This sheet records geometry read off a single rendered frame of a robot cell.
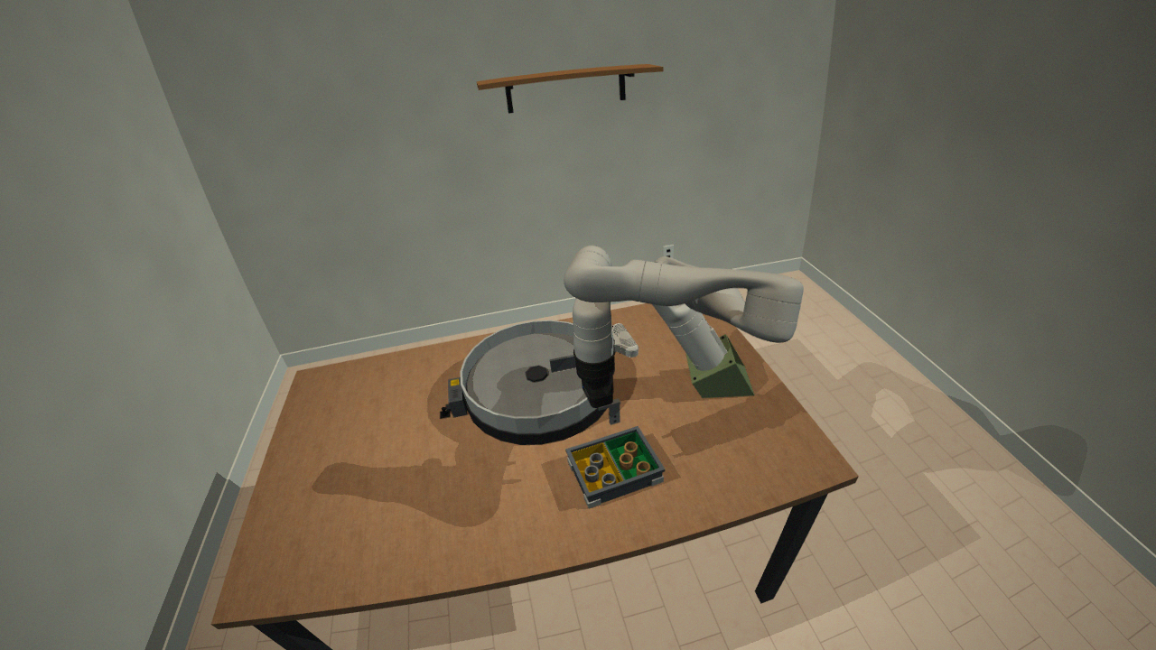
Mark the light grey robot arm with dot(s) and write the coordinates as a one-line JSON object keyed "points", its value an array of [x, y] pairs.
{"points": [[772, 303]]}

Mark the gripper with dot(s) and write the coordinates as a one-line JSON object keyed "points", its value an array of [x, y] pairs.
{"points": [[595, 364]]}

